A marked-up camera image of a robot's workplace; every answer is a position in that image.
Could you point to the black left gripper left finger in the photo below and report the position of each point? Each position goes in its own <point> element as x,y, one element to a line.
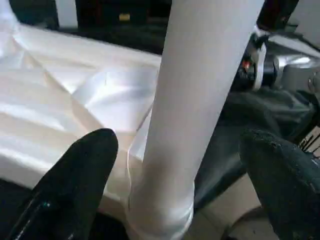
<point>70,190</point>

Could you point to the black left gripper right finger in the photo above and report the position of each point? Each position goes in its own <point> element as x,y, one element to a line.
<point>287,190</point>

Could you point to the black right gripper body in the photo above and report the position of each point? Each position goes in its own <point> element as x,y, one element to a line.
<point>246,70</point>

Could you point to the white plastic table top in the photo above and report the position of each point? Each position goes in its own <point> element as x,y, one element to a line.
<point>62,87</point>

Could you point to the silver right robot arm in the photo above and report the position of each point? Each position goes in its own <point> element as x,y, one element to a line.
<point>295,67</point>

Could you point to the black mat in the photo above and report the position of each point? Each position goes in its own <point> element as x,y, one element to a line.
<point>250,112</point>

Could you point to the small tan tag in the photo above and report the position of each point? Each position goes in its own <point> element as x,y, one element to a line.
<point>124,17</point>

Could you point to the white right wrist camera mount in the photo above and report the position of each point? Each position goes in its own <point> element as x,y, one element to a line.
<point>260,65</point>

